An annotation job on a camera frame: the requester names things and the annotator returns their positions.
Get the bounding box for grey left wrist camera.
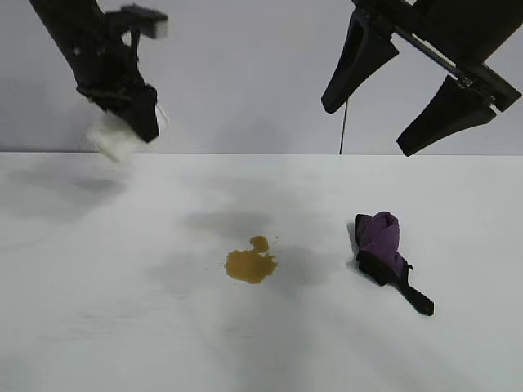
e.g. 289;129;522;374
120;3;169;41

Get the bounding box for purple cloth with black trim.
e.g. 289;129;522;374
353;210;436;318

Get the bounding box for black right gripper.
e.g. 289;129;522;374
320;0;523;158

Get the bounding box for brown liquid spill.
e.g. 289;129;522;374
223;234;282;286

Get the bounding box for white paper cup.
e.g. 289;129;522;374
85;104;171;163

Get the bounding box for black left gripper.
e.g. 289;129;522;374
71;11;160;143

